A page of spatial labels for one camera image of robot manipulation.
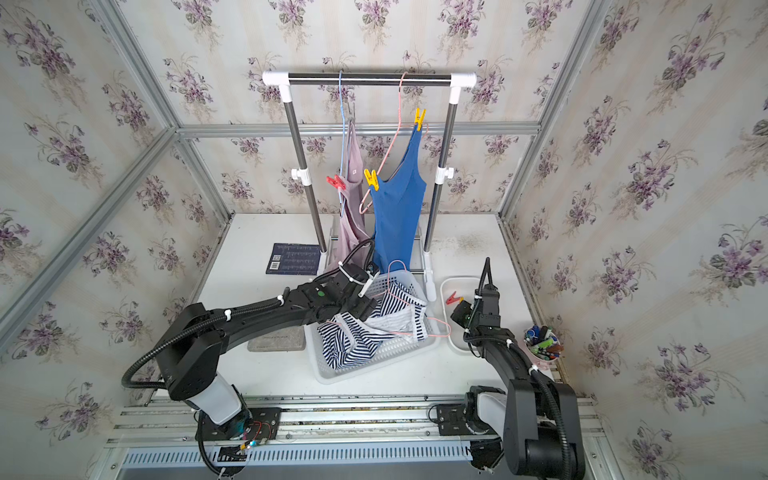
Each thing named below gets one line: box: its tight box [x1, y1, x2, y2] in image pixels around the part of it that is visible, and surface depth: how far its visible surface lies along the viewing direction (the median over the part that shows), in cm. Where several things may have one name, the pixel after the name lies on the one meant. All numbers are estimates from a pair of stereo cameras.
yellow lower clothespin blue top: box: [364, 168, 379, 191], surface depth 64 cm
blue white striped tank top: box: [318, 282, 429, 371], surface depth 84 cm
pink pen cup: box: [524, 324, 564, 371], surface depth 78 cm
